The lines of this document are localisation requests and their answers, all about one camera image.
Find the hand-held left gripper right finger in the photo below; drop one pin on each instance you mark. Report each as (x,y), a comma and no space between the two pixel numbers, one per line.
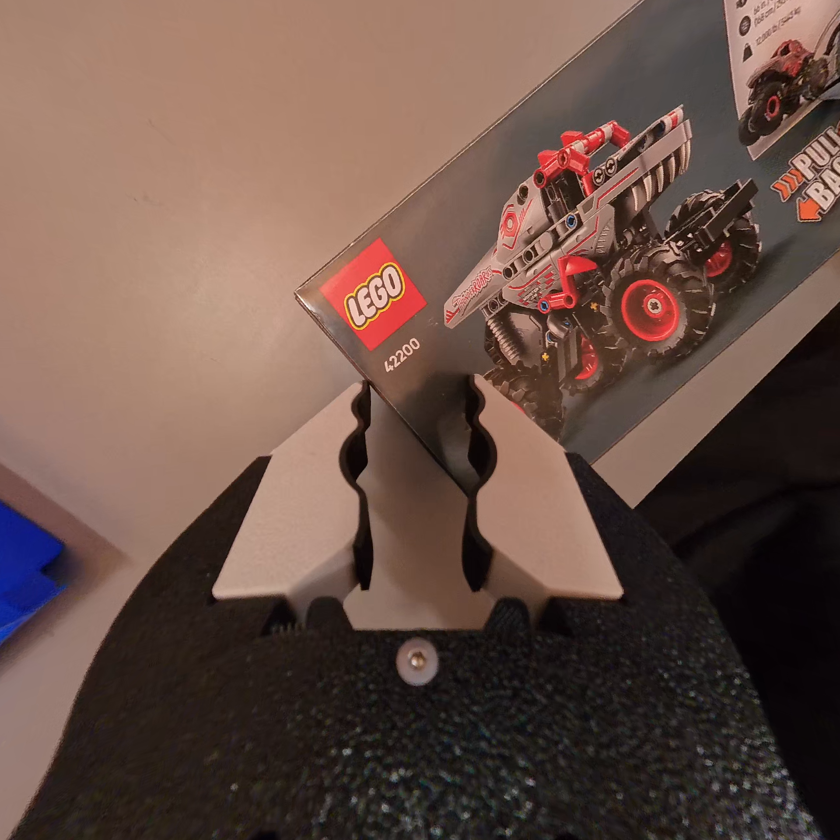
(544,518)

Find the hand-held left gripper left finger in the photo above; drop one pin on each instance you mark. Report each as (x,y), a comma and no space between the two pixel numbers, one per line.
(295,512)

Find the monster truck toy box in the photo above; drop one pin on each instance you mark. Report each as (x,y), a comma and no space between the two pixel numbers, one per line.
(656,98)

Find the person's dark clothing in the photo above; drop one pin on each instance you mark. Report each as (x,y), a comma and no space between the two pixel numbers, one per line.
(774,525)

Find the blue box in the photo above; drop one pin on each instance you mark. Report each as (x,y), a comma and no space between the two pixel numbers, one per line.
(26,571)

